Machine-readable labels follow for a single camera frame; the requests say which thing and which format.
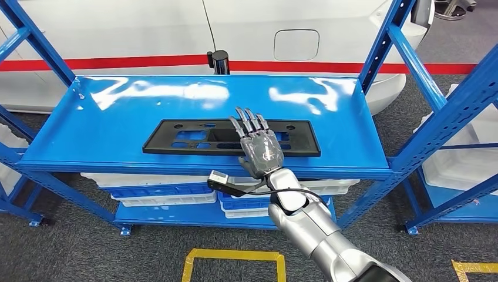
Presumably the grey round metal base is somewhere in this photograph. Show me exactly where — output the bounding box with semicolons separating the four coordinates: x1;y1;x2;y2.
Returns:
433;0;477;21

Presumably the large white plastic crate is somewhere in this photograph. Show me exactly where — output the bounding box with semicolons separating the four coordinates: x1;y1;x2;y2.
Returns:
0;124;31;196
422;147;498;196
413;83;498;147

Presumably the red barrier belt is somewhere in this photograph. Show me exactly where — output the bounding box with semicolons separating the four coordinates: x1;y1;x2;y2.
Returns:
0;54;477;75

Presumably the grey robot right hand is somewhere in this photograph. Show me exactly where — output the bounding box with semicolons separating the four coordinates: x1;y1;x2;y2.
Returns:
228;107;285;180

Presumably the yellow floor tape square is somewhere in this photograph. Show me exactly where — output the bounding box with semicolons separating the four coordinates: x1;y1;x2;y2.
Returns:
181;249;287;282
451;260;498;282

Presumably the blue metal shelf rack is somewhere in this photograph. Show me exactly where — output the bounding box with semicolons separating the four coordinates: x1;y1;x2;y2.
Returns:
0;105;51;229
0;0;498;237
398;144;498;236

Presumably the black cable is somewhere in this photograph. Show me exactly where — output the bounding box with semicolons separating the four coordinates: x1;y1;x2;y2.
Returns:
248;187;331;208

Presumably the black stanchion post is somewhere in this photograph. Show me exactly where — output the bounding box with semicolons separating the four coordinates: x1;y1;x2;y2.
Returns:
206;49;230;75

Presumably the black plastic panel part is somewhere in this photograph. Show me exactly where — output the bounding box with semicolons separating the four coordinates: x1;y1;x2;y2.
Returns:
142;118;322;157

